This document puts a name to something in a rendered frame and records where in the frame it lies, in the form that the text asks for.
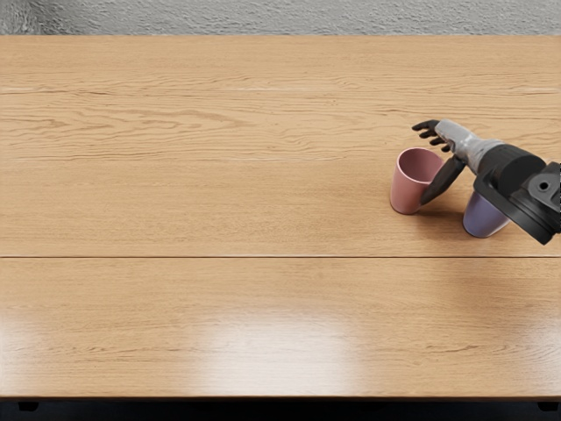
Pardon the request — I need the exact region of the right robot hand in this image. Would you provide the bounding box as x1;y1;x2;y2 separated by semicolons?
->
411;118;503;206

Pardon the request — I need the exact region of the pink cup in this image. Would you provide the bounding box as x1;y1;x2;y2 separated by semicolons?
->
389;147;447;216

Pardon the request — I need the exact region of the lavender cup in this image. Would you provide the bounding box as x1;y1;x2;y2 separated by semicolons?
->
462;189;512;239

